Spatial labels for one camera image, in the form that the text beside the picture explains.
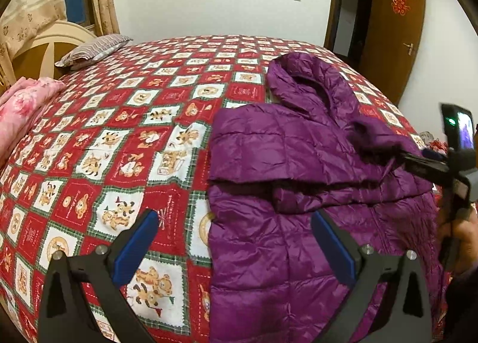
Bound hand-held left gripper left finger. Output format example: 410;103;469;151
37;209;159;343

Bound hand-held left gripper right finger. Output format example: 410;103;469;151
311;210;434;343

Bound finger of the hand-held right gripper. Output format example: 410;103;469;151
402;148;455;187

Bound purple hooded down jacket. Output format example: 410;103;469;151
207;52;449;343

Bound pile of clothes on floor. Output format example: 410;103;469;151
417;131;449;154

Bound person's right hand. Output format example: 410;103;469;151
436;210;478;277

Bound brown wooden door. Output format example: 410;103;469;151
358;0;426;106

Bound red bear-print bedspread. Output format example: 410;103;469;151
0;34;478;343

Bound pink floral blanket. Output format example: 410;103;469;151
0;76;66;164

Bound striped pillow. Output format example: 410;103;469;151
55;34;134;70

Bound cream wooden headboard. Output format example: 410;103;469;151
0;20;98;97

